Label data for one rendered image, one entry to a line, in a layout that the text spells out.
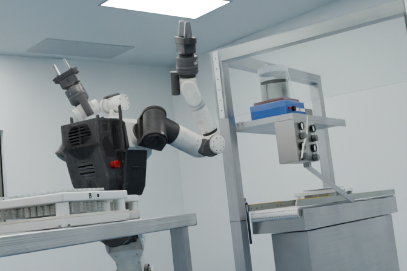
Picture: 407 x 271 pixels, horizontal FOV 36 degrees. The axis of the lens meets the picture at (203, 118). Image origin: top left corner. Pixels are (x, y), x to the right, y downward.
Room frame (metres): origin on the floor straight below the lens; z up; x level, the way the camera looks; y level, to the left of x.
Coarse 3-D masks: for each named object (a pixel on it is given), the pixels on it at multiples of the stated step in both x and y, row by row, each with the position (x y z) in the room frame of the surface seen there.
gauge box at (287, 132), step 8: (288, 120) 2.94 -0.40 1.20; (280, 128) 2.97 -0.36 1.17; (288, 128) 2.94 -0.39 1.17; (296, 128) 2.94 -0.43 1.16; (304, 128) 3.01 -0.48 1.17; (280, 136) 2.97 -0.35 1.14; (288, 136) 2.95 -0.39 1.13; (296, 136) 2.93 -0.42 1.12; (280, 144) 2.97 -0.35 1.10; (288, 144) 2.95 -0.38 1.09; (296, 144) 2.93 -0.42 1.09; (312, 144) 3.06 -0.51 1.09; (280, 152) 2.98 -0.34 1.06; (288, 152) 2.95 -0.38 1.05; (296, 152) 2.93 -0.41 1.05; (312, 152) 3.05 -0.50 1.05; (280, 160) 2.98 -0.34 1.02; (288, 160) 2.96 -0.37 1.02; (296, 160) 2.93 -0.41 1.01; (304, 160) 2.97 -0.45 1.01; (312, 160) 3.04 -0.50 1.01
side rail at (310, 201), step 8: (368, 192) 3.67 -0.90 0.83; (376, 192) 3.78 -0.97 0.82; (384, 192) 3.88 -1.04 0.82; (392, 192) 4.01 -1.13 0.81; (304, 200) 3.00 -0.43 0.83; (312, 200) 3.07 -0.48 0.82; (320, 200) 3.14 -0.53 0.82; (328, 200) 3.22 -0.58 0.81; (336, 200) 3.30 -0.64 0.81; (344, 200) 3.38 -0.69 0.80
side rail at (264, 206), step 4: (292, 200) 3.48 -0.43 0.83; (256, 204) 3.16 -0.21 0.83; (260, 204) 3.20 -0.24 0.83; (264, 204) 3.23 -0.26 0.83; (268, 204) 3.26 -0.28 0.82; (272, 204) 3.29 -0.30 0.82; (276, 204) 3.33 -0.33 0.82; (280, 204) 3.37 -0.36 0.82; (284, 204) 3.40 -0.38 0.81; (288, 204) 3.44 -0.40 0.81; (292, 204) 3.47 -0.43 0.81; (248, 208) 3.12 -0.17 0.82; (252, 208) 3.13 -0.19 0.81; (260, 208) 3.19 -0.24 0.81; (264, 208) 3.22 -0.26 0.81; (268, 208) 3.26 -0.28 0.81; (272, 208) 3.29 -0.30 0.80
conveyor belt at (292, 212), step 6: (360, 198) 3.88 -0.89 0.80; (366, 198) 3.69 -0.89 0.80; (372, 198) 3.76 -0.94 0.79; (318, 204) 3.17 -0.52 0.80; (324, 204) 3.21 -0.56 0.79; (330, 204) 3.27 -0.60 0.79; (270, 210) 3.08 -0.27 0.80; (276, 210) 3.04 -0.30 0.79; (282, 210) 3.02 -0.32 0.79; (288, 210) 3.00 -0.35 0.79; (294, 210) 2.98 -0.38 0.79; (252, 216) 3.11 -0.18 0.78; (258, 216) 3.09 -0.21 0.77; (264, 216) 3.07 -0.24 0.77; (270, 216) 3.05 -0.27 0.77; (276, 216) 3.03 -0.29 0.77; (282, 216) 3.01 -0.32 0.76; (288, 216) 3.00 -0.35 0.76; (294, 216) 2.98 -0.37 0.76
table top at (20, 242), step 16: (96, 224) 1.33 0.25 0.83; (112, 224) 1.38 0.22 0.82; (128, 224) 1.45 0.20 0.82; (144, 224) 1.52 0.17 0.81; (160, 224) 1.60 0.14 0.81; (176, 224) 1.69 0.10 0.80; (192, 224) 1.79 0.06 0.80; (0, 240) 1.05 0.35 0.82; (16, 240) 1.09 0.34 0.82; (32, 240) 1.13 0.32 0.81; (48, 240) 1.17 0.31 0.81; (64, 240) 1.22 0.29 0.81; (80, 240) 1.26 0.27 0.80; (96, 240) 1.32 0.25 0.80; (0, 256) 1.05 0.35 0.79
